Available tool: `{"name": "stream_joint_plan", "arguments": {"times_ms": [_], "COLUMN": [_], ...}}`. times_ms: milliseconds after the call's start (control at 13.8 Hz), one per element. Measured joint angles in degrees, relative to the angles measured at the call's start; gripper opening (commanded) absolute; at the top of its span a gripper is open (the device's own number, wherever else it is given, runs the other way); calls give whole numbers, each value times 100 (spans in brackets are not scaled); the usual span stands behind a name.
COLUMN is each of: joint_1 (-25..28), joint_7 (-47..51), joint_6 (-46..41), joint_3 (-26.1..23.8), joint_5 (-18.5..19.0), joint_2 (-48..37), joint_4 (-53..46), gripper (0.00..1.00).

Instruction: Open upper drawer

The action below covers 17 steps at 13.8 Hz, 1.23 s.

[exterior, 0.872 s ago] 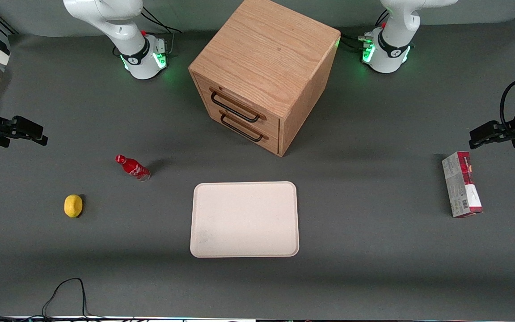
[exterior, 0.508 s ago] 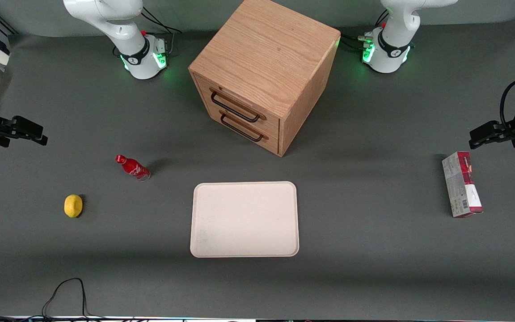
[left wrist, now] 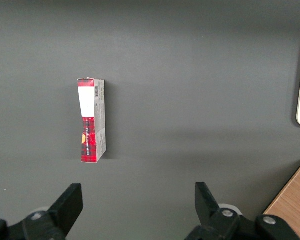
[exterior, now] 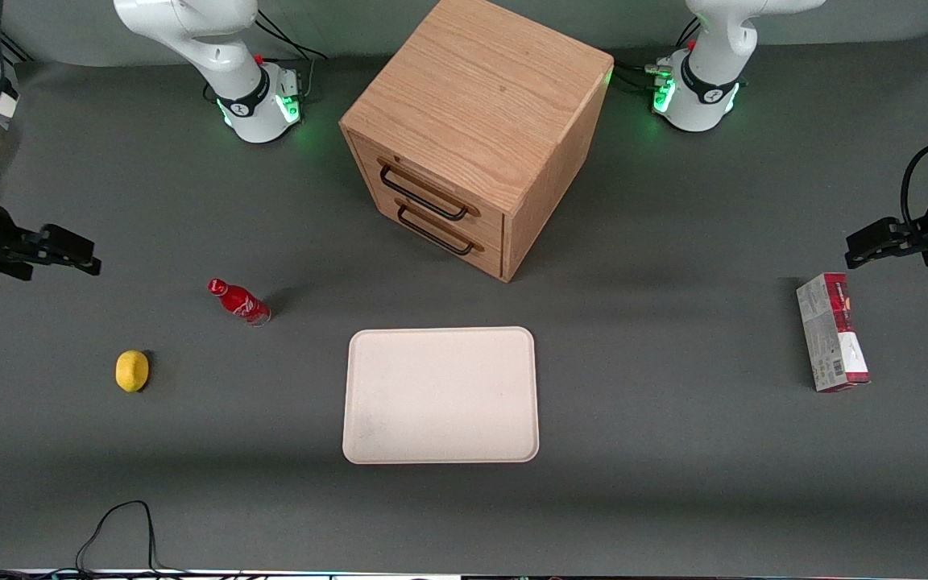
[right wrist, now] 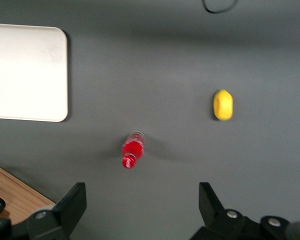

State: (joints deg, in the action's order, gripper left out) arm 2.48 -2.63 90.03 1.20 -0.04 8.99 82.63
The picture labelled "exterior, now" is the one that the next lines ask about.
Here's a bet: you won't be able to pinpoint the black metal drawer handle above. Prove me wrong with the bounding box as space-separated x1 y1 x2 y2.
379 164 470 222
396 204 475 257

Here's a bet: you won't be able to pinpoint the wooden drawer with worn handle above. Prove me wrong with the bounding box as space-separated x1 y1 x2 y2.
349 133 507 247

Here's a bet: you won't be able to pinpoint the oak wooden drawer cabinet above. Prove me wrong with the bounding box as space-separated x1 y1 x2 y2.
339 0 615 284

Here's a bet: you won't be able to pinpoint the red grey carton box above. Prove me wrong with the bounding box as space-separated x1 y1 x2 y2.
796 272 871 393

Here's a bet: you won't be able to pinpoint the yellow lemon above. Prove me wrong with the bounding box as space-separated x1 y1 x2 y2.
115 350 150 393

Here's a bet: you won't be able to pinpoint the red cola bottle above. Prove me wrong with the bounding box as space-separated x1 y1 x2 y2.
207 278 272 327

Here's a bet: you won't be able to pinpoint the beige plastic tray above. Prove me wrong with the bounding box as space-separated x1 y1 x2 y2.
342 325 541 466

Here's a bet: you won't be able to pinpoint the aluminium frame rail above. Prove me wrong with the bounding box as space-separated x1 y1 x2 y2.
0 31 36 67

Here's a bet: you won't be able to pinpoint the black looped floor cable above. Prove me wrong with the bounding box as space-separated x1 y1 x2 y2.
76 500 191 578

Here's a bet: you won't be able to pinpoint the black left base cables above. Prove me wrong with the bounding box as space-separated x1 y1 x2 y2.
612 16 700 94

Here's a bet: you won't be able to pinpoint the black base cables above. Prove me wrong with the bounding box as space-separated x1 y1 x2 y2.
255 8 329 102
612 16 700 94

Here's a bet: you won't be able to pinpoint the black right base cables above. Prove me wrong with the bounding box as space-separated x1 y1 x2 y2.
255 8 329 102

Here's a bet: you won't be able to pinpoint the wooden drawer with black handle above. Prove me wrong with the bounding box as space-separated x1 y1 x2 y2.
367 181 506 280

